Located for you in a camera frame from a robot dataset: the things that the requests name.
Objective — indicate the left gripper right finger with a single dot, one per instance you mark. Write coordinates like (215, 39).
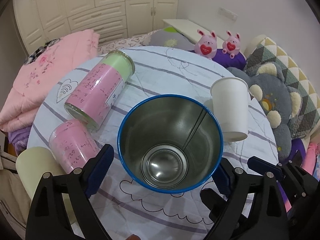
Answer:
(245, 206)

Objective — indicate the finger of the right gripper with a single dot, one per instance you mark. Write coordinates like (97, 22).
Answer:
(261, 166)

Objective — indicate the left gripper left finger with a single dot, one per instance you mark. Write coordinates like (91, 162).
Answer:
(61, 208)

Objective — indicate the blue black metal can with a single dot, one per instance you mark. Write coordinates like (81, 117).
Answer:
(170, 143)

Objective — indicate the pale green cup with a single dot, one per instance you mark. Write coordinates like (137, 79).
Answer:
(32, 163)

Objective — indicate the white paper cup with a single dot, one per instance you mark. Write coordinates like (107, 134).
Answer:
(230, 106)

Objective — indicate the grey plush toy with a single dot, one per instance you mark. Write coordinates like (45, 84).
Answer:
(280, 103)

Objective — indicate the small pink canister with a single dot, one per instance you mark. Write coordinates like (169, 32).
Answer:
(72, 145)

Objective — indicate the white striped table cloth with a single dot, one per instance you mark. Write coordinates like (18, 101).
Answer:
(124, 207)

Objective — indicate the folded pink quilt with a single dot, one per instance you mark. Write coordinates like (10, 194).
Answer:
(38, 76)

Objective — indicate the triangle patterned pillow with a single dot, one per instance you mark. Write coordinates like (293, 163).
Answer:
(263, 49)

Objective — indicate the tall pink green canister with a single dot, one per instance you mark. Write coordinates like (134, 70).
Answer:
(95, 95)

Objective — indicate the right pink bunny plush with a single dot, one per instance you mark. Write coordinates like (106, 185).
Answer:
(231, 45)

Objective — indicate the pink bunny plush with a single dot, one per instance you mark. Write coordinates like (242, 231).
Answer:
(207, 45)
(231, 45)

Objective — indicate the left pink bunny plush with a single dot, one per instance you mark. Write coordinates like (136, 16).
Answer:
(207, 45)

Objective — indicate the grey flower cushion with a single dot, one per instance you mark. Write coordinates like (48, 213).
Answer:
(168, 37)

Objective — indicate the floral bed sheet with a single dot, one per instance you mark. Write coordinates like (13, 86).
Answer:
(136, 41)

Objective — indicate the cream wardrobe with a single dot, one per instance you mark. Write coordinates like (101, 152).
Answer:
(40, 21)

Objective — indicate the white wall socket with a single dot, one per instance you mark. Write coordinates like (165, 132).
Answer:
(227, 14)

